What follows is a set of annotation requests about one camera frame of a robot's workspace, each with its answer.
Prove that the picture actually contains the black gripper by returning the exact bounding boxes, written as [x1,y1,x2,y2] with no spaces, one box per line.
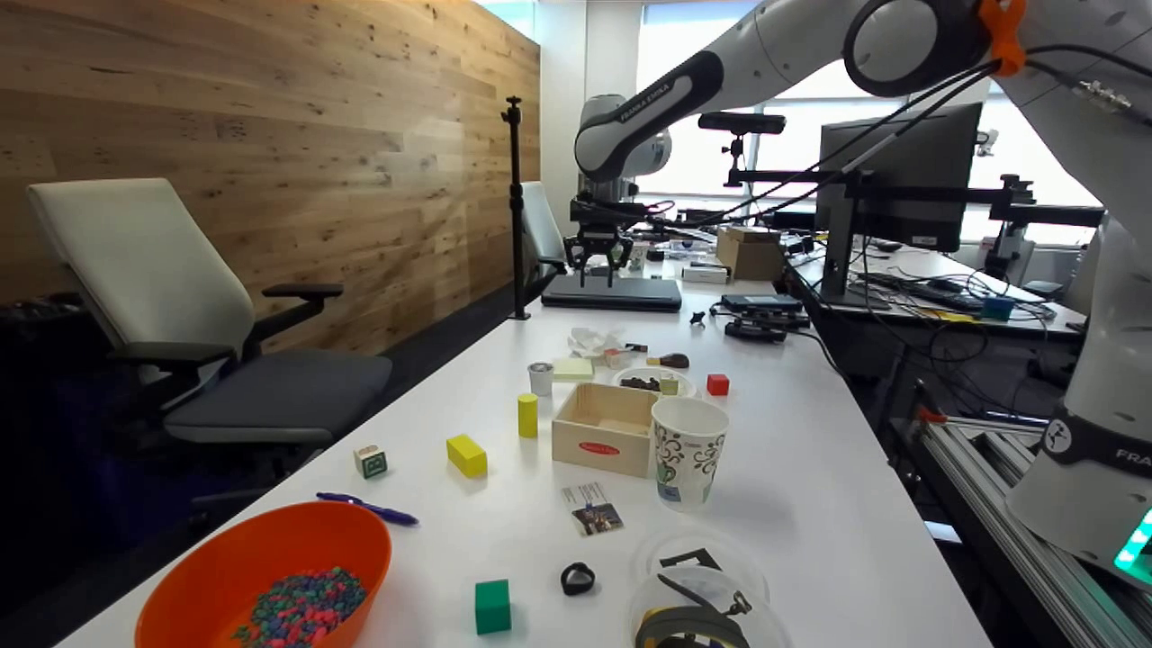
[567,194,632,289]

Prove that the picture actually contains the white tissue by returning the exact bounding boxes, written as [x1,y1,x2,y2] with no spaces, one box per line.
[569,329,632,368]

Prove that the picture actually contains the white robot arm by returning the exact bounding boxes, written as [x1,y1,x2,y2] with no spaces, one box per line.
[574,0,1152,586]

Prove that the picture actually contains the closed grey laptop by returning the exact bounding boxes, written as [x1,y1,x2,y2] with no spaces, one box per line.
[540,278,681,313]

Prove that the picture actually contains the far white office chair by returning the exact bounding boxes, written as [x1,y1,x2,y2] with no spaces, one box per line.
[522,179,569,274]

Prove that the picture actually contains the yellow sticky note pad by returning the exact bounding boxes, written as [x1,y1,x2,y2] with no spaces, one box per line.
[552,356,594,383]

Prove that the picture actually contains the small white tape roll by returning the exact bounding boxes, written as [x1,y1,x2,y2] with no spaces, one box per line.
[530,359,555,399]

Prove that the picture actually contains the cardboard box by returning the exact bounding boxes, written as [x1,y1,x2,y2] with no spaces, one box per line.
[716,226,784,280]

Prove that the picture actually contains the yellow block upright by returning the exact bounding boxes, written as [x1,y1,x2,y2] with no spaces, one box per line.
[520,392,540,439]

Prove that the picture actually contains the wooden box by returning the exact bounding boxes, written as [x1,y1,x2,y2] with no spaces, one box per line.
[552,383,654,478]

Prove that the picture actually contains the red small cube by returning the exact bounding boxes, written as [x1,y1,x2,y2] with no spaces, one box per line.
[706,375,730,395]

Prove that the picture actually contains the black tripod pole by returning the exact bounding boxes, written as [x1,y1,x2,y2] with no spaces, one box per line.
[502,98,530,322]

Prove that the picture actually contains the patterned paper cup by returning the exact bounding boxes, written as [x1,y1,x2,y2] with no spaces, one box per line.
[653,395,730,507]

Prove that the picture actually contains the yellow block lying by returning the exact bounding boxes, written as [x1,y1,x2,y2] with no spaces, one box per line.
[446,435,488,478]

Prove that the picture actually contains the small photo card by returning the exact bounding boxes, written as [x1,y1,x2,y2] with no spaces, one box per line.
[562,482,624,536]

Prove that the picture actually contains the small patterned cube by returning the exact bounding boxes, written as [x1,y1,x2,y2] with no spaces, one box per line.
[352,447,388,478]

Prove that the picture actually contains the black binder clip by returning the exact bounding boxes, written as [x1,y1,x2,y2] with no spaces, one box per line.
[557,561,597,597]

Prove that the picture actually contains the black computer monitor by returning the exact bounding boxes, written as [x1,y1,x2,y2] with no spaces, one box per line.
[818,104,978,302]

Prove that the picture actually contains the blue pen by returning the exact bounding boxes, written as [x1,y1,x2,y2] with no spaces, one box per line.
[317,491,417,525]

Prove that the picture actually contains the clear plastic lid with items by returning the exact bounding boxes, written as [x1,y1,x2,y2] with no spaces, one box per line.
[632,529,792,648]

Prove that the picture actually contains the green cube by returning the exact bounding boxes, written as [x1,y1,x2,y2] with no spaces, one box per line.
[473,581,513,634]

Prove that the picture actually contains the orange bowl of beads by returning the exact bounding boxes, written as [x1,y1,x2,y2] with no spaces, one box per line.
[134,506,394,648]

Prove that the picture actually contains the white and grey office chair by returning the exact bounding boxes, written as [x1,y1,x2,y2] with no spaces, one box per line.
[30,176,394,460]

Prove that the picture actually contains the black camera on stand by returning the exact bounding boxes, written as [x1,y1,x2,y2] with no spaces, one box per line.
[698,113,784,187]

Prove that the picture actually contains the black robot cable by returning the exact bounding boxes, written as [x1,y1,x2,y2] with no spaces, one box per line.
[716,45,1152,230]

